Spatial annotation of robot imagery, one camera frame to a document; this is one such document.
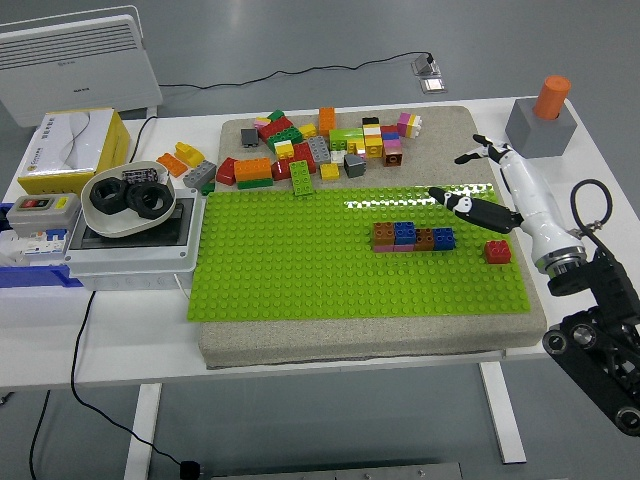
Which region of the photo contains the light grey toy brick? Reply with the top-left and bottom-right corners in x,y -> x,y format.
307,135 -> 332,165

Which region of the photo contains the small dark circuit part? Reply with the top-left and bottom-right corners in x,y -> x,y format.
122,167 -> 159,184

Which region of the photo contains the red square toy brick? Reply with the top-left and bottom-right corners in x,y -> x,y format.
483,239 -> 512,265

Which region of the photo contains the lime flat long brick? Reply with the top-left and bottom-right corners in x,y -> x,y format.
289,160 -> 317,199

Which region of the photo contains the pink yellow white brick stack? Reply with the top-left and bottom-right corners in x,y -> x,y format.
397,112 -> 423,140

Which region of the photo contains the black floor cable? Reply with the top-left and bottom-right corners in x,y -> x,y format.
159,51 -> 434,91

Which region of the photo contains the grey long toy brick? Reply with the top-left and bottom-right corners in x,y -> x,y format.
182,160 -> 218,190

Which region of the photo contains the black power cable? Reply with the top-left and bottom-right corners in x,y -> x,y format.
28,389 -> 52,480
69,290 -> 184,466
127,115 -> 159,165

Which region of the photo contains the dark green long brick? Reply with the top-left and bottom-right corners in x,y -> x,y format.
266,127 -> 304,152

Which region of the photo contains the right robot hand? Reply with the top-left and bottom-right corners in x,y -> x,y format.
428,133 -> 584,264

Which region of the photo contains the grey cube block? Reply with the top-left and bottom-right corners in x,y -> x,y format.
504,95 -> 579,160

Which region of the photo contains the red sloped toy brick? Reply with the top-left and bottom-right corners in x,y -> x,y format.
215,156 -> 238,186

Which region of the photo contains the white table leg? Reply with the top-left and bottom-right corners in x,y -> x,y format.
478,360 -> 527,465
123,383 -> 164,480

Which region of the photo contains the open metal floor socket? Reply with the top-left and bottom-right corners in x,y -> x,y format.
410,52 -> 441,76

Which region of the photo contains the orange cylinder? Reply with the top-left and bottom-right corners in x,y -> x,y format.
532,74 -> 572,120

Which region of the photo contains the orange flat toy brick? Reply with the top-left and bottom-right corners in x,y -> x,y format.
156,152 -> 189,178

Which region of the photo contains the grey push-button switch box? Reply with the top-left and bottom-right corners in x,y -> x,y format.
5,193 -> 82,236

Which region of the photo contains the lime large toy brick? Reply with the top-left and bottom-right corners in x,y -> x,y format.
328,127 -> 365,152

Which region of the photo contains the yellow curved toy brick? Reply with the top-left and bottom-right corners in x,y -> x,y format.
174,141 -> 205,167

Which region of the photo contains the yellow and white tissue box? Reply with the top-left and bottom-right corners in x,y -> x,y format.
17,107 -> 131,195

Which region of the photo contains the orange long toy brick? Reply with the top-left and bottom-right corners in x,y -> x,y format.
233,157 -> 274,182

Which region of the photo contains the grey electrical junction box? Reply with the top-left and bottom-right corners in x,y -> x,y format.
64,188 -> 206,291

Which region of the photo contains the white plastic bowl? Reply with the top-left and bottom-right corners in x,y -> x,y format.
80,159 -> 177,238

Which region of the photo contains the white and blue circuit breaker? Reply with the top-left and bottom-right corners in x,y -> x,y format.
19,227 -> 69,261

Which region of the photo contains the white panel heater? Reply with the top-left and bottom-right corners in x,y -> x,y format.
0,4 -> 164,129

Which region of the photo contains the green studded baseplate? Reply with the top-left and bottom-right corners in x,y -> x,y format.
185,182 -> 531,322

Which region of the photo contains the large black nut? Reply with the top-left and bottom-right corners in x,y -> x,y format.
89,177 -> 132,216
124,183 -> 174,220

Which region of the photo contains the red long toy brick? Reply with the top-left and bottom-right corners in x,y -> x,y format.
257,117 -> 295,141

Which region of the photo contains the blue plastic bin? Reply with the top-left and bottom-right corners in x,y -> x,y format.
0,202 -> 84,289

